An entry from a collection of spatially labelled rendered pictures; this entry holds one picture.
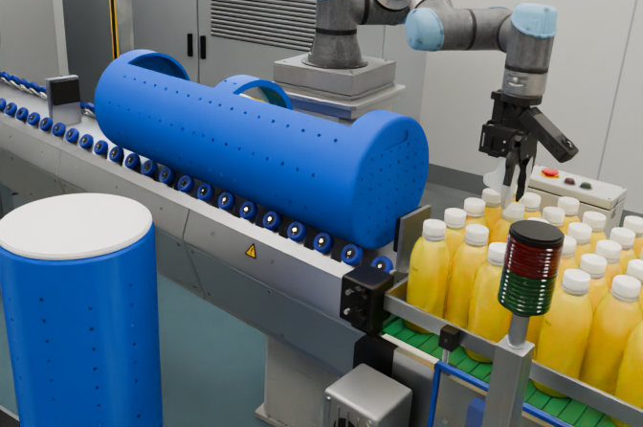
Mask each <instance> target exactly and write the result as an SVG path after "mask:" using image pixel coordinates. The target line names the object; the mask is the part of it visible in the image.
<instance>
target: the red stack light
mask: <svg viewBox="0 0 643 427"><path fill-rule="evenodd" d="M563 248H564V243H562V244H561V245H559V246H556V247H553V248H538V247H532V246H528V245H525V244H523V243H520V242H518V241H517V240H515V239H514V238H513V237H512V236H511V235H510V233H508V236H507V241H506V248H505V253H504V259H503V263H504V265H505V266H506V268H507V269H509V270H510V271H511V272H513V273H515V274H517V275H519V276H522V277H525V278H529V279H535V280H545V279H550V278H552V277H554V276H556V275H557V274H558V271H559V266H560V261H561V257H562V252H563Z"/></svg>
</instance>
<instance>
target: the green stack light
mask: <svg viewBox="0 0 643 427"><path fill-rule="evenodd" d="M557 276H558V274H557V275H556V276H554V277H552V278H550V279H545V280H535V279H529V278H525V277H522V276H519V275H517V274H515V273H513V272H511V271H510V270H509V269H507V268H506V266H505V265H504V263H503V264H502V269H501V275H500V281H499V292H498V301H499V303H500V304H501V305H502V306H503V307H504V308H506V309H508V310H509V311H512V312H514V313H517V314H520V315H524V316H541V315H543V314H545V313H547V312H548V311H549V310H550V308H551V304H552V299H553V295H554V290H555V285H556V280H557Z"/></svg>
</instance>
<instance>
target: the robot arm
mask: <svg viewBox="0 0 643 427"><path fill-rule="evenodd" d="M557 18H558V11H557V9H556V8H555V7H552V6H549V5H543V4H532V3H520V4H517V5H516V6H515V8H514V10H513V11H511V10H509V9H506V8H504V7H488V8H485V9H455V8H454V6H453V4H452V1H451V0H316V30H315V36H314V39H313V42H312V45H311V48H310V51H309V54H308V61H309V62H311V63H314V64H317V65H322V66H332V67H347V66H355V65H359V64H361V63H362V55H361V51H360V47H359V43H358V39H357V26H358V25H390V26H396V25H403V24H405V23H406V34H407V36H406V39H407V42H408V44H409V46H410V47H411V48H412V49H413V50H416V51H428V52H436V51H501V52H503V53H506V59H505V65H504V73H503V79H502V85H501V89H499V90H498V91H492V92H491V99H492V100H494V106H493V112H492V119H491V120H489V121H487V123H486V124H483V125H482V128H481V135H480V142H479V149H478V151H480V152H484V153H487V154H488V156H492V157H496V158H499V157H504V158H506V160H501V161H500V162H499V165H498V168H497V170H496V171H495V172H490V173H486V174H485V175H484V177H483V182H484V184H485V185H486V186H488V187H489V188H491V189H492V190H494V191H496V192H498V193H499V194H500V195H501V208H502V209H503V210H505V209H506V208H507V207H508V206H509V205H510V204H511V203H512V202H513V195H514V191H515V187H516V185H518V187H517V191H516V202H519V201H520V200H521V199H522V197H523V196H524V195H525V192H526V189H527V186H528V184H529V181H530V177H531V174H532V171H533V168H534V164H535V160H536V156H537V144H538V141H539V142H540V143H541V144H542V145H543V146H544V147H545V148H546V149H547V150H548V151H549V152H550V154H551V155H552V156H553V157H554V158H555V159H556V160H557V161H558V162H559V163H564V162H567V161H569V160H571V159H572V158H573V157H574V156H575V155H576V154H577V153H578V152H579V149H578V148H577V147H576V146H575V145H574V144H573V143H572V142H571V141H570V140H569V139H568V138H567V137H566V136H565V135H564V134H563V132H562V131H561V130H560V129H559V128H558V127H557V126H556V125H555V124H554V123H553V122H551V121H550V120H549V119H548V118H547V117H546V116H545V114H544V113H543V112H542V111H541V110H540V109H539V108H538V107H537V106H535V107H531V108H530V106H534V105H540V104H542V100H543V94H544V92H545V87H546V82H547V76H548V69H549V64H550V59H551V54H552V48H553V43H554V37H555V34H556V32H557V27H556V26H557ZM489 124H492V125H489ZM483 133H485V135H484V141H483V146H482V139H483Z"/></svg>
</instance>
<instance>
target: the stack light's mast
mask: <svg viewBox="0 0 643 427"><path fill-rule="evenodd" d="M509 233H510V235H511V236H512V237H513V238H514V239H515V240H517V241H518V242H520V243H523V244H525V245H528V246H532V247H538V248H553V247H556V246H559V245H561V244H562V243H563V242H564V241H565V235H564V234H563V232H562V231H561V230H560V229H559V228H557V227H556V226H554V225H551V224H549V223H546V222H542V221H538V220H519V221H516V222H515V223H513V224H511V225H510V227H509ZM511 312H512V311H511ZM530 317H531V316H524V315H520V314H517V313H514V312H512V317H511V323H510V327H509V333H508V338H507V344H508V345H509V346H510V347H512V348H524V346H525V341H526V336H527V331H528V326H529V321H530Z"/></svg>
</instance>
